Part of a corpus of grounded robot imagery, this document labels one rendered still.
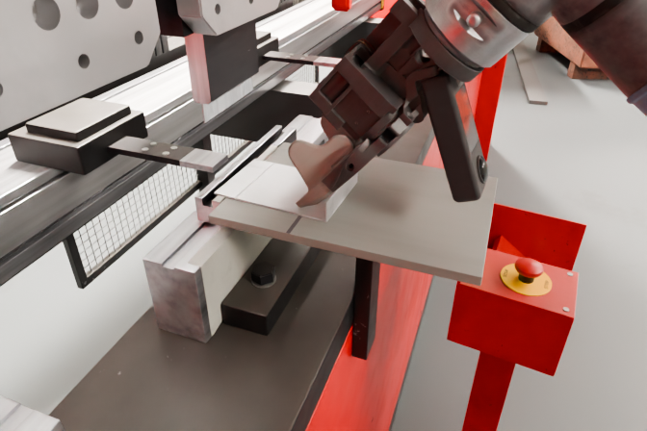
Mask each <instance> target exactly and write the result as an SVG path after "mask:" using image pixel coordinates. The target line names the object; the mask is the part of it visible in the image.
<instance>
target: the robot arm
mask: <svg viewBox="0 0 647 431"><path fill-rule="evenodd" d="M389 11H390V12H388V14H387V15H386V16H385V17H384V18H383V19H382V20H381V21H380V22H379V24H378V25H377V26H376V27H375V28H374V29H373V30H372V31H371V33H370V34H369V35H368V36H367V37H366V38H362V39H360V40H358V41H356V42H355V43H353V44H352V45H351V46H350V47H349V48H348V49H347V50H346V52H345V54H344V58H343V59H342V60H341V61H339V62H338V63H336V64H335V65H334V66H333V69H332V70H331V71H330V72H329V73H328V74H327V76H325V77H324V78H323V79H322V80H321V81H320V83H319V84H318V85H317V87H316V88H315V89H314V90H313V91H312V93H311V94H310V95H309V96H308V97H309V98H310V99H311V100H312V101H313V102H314V103H315V104H316V105H317V106H318V107H319V108H320V109H321V111H322V112H323V113H322V115H323V116H322V118H321V126H322V128H323V131H324V132H325V134H326V136H327V137H328V139H329V140H328V141H327V142H326V143H325V144H323V145H317V144H314V143H311V142H309V141H306V140H303V139H296V140H295V141H293V142H292V143H291V144H290V146H289V149H288V154H289V157H290V159H291V161H292V162H293V164H294V166H295V167H296V169H297V170H298V173H299V174H300V176H301V178H302V179H303V181H304V183H305V184H306V186H307V188H308V192H307V193H306V194H304V195H303V196H302V197H301V199H300V200H299V201H298V202H297V203H296V204H297V205H298V206H299V207H300V208H302V207H307V206H311V205H316V204H319V203H320V202H322V201H323V200H325V199H326V198H327V197H328V196H329V195H330V194H331V193H333V192H334V191H336V190H337V189H339V188H340V187H342V186H343V185H344V184H345V183H346V182H347V181H348V180H349V179H350V178H351V177H353V176H354V175H355V174H356V173H357V172H358V171H359V170H361V169H362V168H363V167H364V166H365V165H366V164H367V163H368V162H369V161H370V160H372V159H373V158H374V157H375V156H378V157H379V156H380V155H382V154H383V153H384V152H386V151H387V150H388V149H389V148H390V147H391V146H393V145H394V144H395V143H396V142H397V141H398V140H399V139H400V138H401V137H403V136H404V135H405V134H406V133H407V132H408V131H409V130H410V129H411V128H412V126H413V125H414V123H420V122H422V121H423V120H424V119H425V117H426V116H427V114H429V118H430V121H431V125H432V128H433V132H434V135H435V138H436V141H437V145H438V148H439V152H440V155H441V159H442V162H443V166H444V168H445V172H446V177H447V180H448V182H449V186H450V189H451V193H452V196H453V200H454V201H455V202H458V203H460V202H469V201H477V200H479V199H480V198H481V195H482V193H483V190H484V187H485V185H486V182H487V180H488V174H489V168H488V164H487V162H486V160H485V159H484V157H483V153H482V149H481V146H480V142H479V135H478V131H477V127H476V123H475V120H474V116H473V112H472V108H471V104H470V101H469V97H468V93H467V89H466V86H465V83H468V82H471V81H472V80H473V79H474V78H476V77H477V76H478V75H479V74H480V73H481V72H482V71H483V70H484V68H485V67H486V68H487V67H491V66H492V65H494V64H495V63H496V62H497V61H498V60H500V59H501V58H502V57H503V56H504V55H505V54H507V53H508V52H509V51H510V50H511V49H513V48H514V47H515V46H516V45H517V44H518V43H520V42H521V41H522V40H523V39H524V38H526V37H527V36H528V35H529V34H530V33H532V32H534V31H535V30H536V29H537V28H538V27H539V26H541V25H542V24H543V23H544V22H545V21H547V20H548V19H549V18H550V17H553V18H554V19H555V20H556V21H557V22H558V23H559V25H560V26H561V27H562V28H563V29H564V30H565V32H566V33H567V34H568V35H569V36H570V37H571V38H572V39H573V41H574V42H576V43H577V44H578V45H579V47H580V48H581V49H582V50H583V51H584V52H585V53H586V55H587V56H588V57H589V58H590V59H591V60H592V61H593V62H594V63H595V64H597V65H598V66H599V68H600V69H601V70H602V71H603V72H604V73H605V74H606V75H607V76H608V77H609V78H610V79H611V81H612V82H613V83H614V84H615V85H616V86H617V87H618V88H619V89H620V90H621V91H622V92H623V93H624V94H625V96H626V97H627V99H626V101H627V102H628V103H629V104H634V105H635V106H636V107H637V108H638V109H639V110H640V111H641V112H642V113H643V114H644V115H646V116H647V0H426V2H425V1H424V0H397V1H396V3H395V4H394V5H393V6H392V7H391V8H390V9H389ZM361 40H363V41H361ZM357 43H360V44H358V45H357V46H356V47H355V45H356V44H357ZM425 52H426V53H427V54H426V53H425Z"/></svg>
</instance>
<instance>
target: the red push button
mask: <svg viewBox="0 0 647 431"><path fill-rule="evenodd" d="M515 268H516V270H517V272H518V273H519V275H518V278H519V280H520V281H521V282H523V283H526V284H531V283H533V281H534V278H537V277H539V276H540V275H542V274H543V271H544V270H543V265H541V264H540V263H539V262H537V261H536V260H534V259H531V258H520V259H518V260H517V261H516V262H515Z"/></svg>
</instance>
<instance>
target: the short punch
mask: <svg viewBox="0 0 647 431"><path fill-rule="evenodd" d="M184 39H185V45H186V52H187V59H188V66H189V72H190V79H191V87H192V94H193V100H194V101H195V103H201V106H202V112H203V120H204V123H206V122H207V121H208V120H210V119H211V118H213V117H214V116H216V115H217V114H219V113H221V112H222V111H223V110H225V109H226V108H228V107H229V106H231V105H232V104H234V103H235V102H237V101H238V100H240V99H241V98H242V97H244V96H245V95H247V94H248V93H250V92H251V91H253V83H252V76H254V75H255V74H257V73H258V72H259V63H258V50H257V36H256V21H255V19H253V20H250V21H249V22H247V23H245V24H242V25H240V26H238V27H235V28H233V29H231V30H229V31H226V32H224V33H222V34H220V35H217V36H211V35H202V34H196V33H193V34H191V35H189V36H186V37H184Z"/></svg>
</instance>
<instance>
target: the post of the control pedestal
mask: <svg viewBox="0 0 647 431"><path fill-rule="evenodd" d="M515 365H516V364H514V363H512V362H510V361H507V360H504V359H501V358H498V357H495V356H492V355H490V354H487V353H484V352H480V353H479V360H478V364H477V368H476V372H475V377H474V381H473V385H472V389H471V393H470V397H469V402H468V406H467V410H466V415H465V419H464V422H463V427H462V431H497V428H498V424H499V421H500V418H501V414H502V411H503V407H504V405H505V399H506V395H507V392H508V389H509V385H510V382H511V378H512V375H513V371H514V369H515Z"/></svg>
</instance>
